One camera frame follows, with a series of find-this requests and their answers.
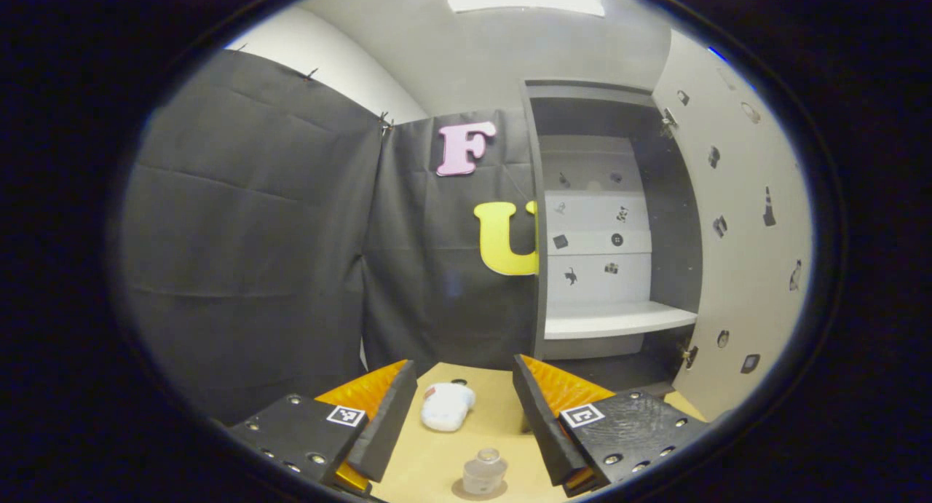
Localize black backdrop cloth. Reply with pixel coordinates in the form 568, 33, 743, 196
120, 48, 543, 425

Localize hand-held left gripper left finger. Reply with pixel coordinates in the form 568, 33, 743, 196
228, 360, 420, 499

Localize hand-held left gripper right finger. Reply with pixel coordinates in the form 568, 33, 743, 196
512, 355, 712, 499

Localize clear plastic bottle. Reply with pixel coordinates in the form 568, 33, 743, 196
462, 448, 508, 496

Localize round brown coaster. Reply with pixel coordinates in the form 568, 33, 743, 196
451, 477, 510, 502

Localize grey cabinet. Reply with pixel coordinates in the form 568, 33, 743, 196
520, 79, 704, 395

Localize crumpled white packet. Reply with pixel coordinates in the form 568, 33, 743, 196
420, 383, 477, 433

